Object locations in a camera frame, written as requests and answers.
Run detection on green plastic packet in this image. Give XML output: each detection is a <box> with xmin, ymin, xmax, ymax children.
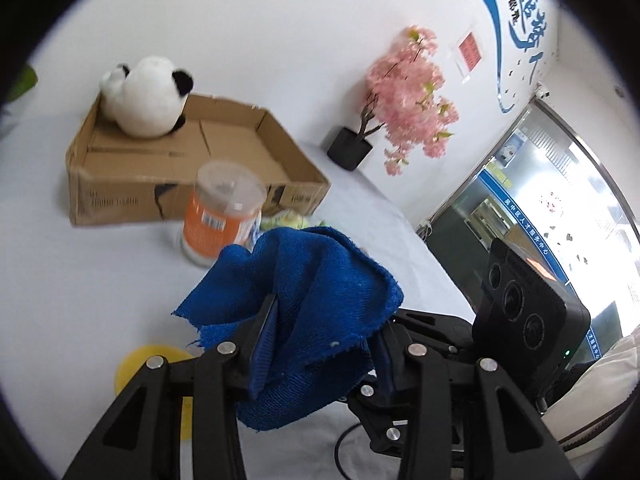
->
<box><xmin>260</xmin><ymin>210</ymin><xmax>331</xmax><ymax>233</ymax></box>

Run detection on panda plush toy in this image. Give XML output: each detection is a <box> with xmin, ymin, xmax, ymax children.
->
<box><xmin>98</xmin><ymin>56</ymin><xmax>196</xmax><ymax>137</ymax></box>

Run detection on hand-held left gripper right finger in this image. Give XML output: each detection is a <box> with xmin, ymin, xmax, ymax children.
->
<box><xmin>370</xmin><ymin>331</ymin><xmax>583</xmax><ymax>480</ymax></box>

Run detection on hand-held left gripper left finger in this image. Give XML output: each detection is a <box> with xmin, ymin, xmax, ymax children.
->
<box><xmin>62</xmin><ymin>292</ymin><xmax>281</xmax><ymax>480</ymax></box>

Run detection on clear jar orange label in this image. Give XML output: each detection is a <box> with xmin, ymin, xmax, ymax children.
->
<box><xmin>180</xmin><ymin>160</ymin><xmax>267</xmax><ymax>266</ymax></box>

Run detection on blue wall graphic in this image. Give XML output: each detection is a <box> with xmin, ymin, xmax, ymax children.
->
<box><xmin>447</xmin><ymin>0</ymin><xmax>558</xmax><ymax>113</ymax></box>

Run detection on red wall sign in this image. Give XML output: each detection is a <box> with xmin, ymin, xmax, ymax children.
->
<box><xmin>456</xmin><ymin>30</ymin><xmax>486</xmax><ymax>83</ymax></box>

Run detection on black cable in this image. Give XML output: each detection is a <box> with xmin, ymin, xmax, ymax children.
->
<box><xmin>334</xmin><ymin>420</ymin><xmax>371</xmax><ymax>480</ymax></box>

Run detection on glass door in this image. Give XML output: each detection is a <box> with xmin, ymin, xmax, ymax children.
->
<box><xmin>415</xmin><ymin>97</ymin><xmax>640</xmax><ymax>361</ymax></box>

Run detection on blue towel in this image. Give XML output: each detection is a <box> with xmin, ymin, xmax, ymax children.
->
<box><xmin>172</xmin><ymin>226</ymin><xmax>405</xmax><ymax>432</ymax></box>

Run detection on pink blossom tree black pot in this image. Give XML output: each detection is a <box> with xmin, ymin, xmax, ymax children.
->
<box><xmin>327</xmin><ymin>25</ymin><xmax>460</xmax><ymax>177</ymax></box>

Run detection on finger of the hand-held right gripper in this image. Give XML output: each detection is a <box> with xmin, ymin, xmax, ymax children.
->
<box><xmin>390</xmin><ymin>309</ymin><xmax>476</xmax><ymax>361</ymax></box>
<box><xmin>346</xmin><ymin>382</ymin><xmax>401</xmax><ymax>466</ymax></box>

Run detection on person's beige jacket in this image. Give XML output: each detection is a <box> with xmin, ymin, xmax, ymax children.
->
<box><xmin>542</xmin><ymin>325</ymin><xmax>640</xmax><ymax>471</ymax></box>

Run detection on yellow lid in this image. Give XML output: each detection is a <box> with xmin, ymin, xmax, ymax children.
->
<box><xmin>115</xmin><ymin>344</ymin><xmax>196</xmax><ymax>441</ymax></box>

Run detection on cardboard box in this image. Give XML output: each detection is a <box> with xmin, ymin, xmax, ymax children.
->
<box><xmin>64</xmin><ymin>91</ymin><xmax>332</xmax><ymax>227</ymax></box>

